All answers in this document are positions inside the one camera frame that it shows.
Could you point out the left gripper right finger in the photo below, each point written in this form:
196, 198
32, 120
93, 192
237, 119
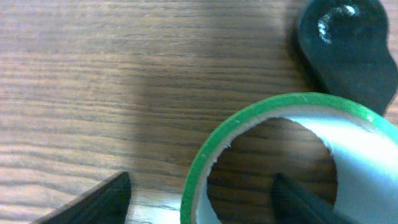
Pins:
293, 204

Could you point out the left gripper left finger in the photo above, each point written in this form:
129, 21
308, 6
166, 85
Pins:
107, 202

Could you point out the green tape roll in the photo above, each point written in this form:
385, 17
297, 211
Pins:
362, 143

